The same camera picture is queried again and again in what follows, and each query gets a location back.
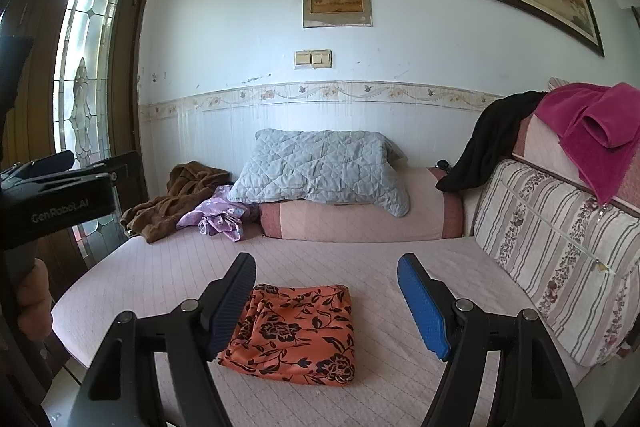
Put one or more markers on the small black object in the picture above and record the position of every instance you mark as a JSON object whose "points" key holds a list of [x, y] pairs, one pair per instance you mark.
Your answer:
{"points": [[443, 165]]}

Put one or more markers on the pink quilted sofa bed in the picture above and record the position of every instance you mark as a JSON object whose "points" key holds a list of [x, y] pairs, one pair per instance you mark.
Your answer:
{"points": [[165, 267]]}

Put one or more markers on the striped floral cushion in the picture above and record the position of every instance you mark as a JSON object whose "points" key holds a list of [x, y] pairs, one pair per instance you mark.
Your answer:
{"points": [[550, 257]]}

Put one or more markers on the person's left hand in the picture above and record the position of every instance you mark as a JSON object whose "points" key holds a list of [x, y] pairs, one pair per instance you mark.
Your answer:
{"points": [[35, 302]]}

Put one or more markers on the magenta towel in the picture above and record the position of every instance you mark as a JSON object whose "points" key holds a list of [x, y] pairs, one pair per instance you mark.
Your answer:
{"points": [[600, 142]]}

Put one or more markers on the wooden stained glass door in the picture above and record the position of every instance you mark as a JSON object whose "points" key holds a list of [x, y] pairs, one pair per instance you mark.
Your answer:
{"points": [[127, 57]]}

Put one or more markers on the grey quilted pillow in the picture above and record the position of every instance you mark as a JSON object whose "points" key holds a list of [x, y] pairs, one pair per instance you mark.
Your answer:
{"points": [[320, 167]]}

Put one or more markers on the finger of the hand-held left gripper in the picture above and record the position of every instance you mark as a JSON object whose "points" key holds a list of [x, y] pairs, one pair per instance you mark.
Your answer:
{"points": [[50, 162]]}

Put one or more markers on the pink bolster cushion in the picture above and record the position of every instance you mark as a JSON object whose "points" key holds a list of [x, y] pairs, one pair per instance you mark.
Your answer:
{"points": [[350, 222]]}

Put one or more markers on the beige wall light switch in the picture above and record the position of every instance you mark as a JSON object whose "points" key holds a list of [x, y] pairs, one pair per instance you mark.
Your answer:
{"points": [[303, 59], [322, 58]]}

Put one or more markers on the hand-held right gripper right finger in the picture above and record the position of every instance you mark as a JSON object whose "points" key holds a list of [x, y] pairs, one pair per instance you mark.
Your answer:
{"points": [[425, 307]]}

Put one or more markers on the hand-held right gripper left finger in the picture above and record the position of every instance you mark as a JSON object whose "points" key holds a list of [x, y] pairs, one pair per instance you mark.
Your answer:
{"points": [[232, 302]]}

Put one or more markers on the orange black floral garment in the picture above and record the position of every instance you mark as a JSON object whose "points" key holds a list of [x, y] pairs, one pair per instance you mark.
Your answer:
{"points": [[295, 332]]}

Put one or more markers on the purple floral cloth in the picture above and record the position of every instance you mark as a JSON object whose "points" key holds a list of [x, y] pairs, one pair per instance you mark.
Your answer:
{"points": [[215, 214]]}

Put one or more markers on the brown fleece robe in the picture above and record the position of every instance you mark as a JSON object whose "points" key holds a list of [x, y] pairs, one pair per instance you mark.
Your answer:
{"points": [[165, 207]]}

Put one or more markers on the beige wall panel box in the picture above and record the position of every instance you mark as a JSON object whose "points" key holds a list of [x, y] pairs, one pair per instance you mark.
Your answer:
{"points": [[337, 2]]}

